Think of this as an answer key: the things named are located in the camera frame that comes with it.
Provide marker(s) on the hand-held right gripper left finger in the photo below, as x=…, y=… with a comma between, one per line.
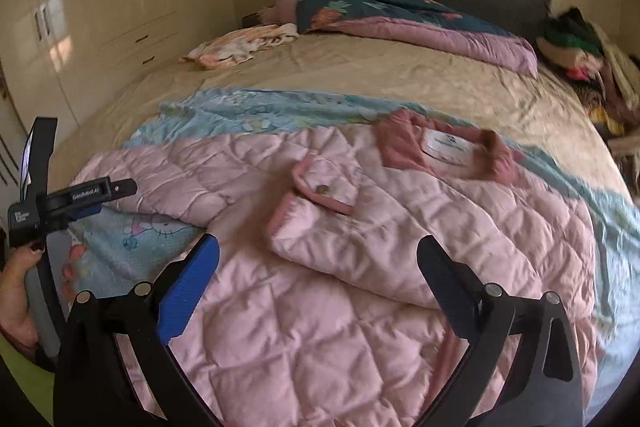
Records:
x=189, y=289

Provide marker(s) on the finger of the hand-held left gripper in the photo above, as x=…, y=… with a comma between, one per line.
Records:
x=90, y=195

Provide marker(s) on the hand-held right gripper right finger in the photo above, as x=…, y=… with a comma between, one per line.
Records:
x=452, y=294

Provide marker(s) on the pink quilted blanket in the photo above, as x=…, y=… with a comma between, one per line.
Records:
x=350, y=257

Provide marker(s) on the pile of mixed clothes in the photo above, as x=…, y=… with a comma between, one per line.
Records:
x=590, y=57

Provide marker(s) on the person's left hand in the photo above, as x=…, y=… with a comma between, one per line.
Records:
x=17, y=294

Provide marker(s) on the lime green cloth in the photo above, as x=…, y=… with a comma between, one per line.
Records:
x=22, y=377

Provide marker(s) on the light blue cartoon blanket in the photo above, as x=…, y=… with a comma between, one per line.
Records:
x=240, y=109

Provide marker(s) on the peach floral cloth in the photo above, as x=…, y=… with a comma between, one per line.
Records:
x=235, y=43

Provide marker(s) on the bed with beige sheet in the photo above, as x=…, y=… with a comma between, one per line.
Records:
x=400, y=74

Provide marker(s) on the dark bedside table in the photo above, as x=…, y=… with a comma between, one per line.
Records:
x=250, y=19

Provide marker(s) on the mauve cloth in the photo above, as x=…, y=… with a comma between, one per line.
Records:
x=282, y=9

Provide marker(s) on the dark floral comforter pink lining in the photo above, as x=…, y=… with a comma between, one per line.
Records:
x=400, y=27

